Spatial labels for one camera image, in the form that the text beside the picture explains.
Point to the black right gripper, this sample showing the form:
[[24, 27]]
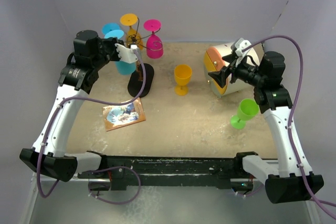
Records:
[[221, 76]]

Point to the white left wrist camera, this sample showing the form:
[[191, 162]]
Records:
[[128, 55]]

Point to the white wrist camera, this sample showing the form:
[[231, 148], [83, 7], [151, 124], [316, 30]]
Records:
[[238, 50], [128, 55]]

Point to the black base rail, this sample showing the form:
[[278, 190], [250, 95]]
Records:
[[120, 172]]

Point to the green wine glass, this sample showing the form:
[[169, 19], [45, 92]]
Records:
[[247, 109]]

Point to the metal wine glass rack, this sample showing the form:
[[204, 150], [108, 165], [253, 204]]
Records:
[[136, 80]]

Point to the blue wine glass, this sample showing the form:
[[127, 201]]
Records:
[[123, 68], [110, 27]]

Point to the white cylindrical drawer cabinet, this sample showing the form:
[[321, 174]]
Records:
[[213, 62]]

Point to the yellow wine glass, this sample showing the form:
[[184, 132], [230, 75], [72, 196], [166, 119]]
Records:
[[182, 76], [133, 36]]

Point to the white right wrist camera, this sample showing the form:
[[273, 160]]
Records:
[[238, 50]]

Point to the illustrated book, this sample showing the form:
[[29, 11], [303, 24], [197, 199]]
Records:
[[117, 116]]

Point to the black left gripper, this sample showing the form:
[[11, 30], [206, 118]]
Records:
[[111, 42]]

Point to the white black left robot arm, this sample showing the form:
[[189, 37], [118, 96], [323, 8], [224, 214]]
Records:
[[48, 154]]

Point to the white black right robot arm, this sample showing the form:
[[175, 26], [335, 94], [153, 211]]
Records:
[[293, 179]]

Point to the pink wine glass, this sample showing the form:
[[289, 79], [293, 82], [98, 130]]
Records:
[[154, 47]]

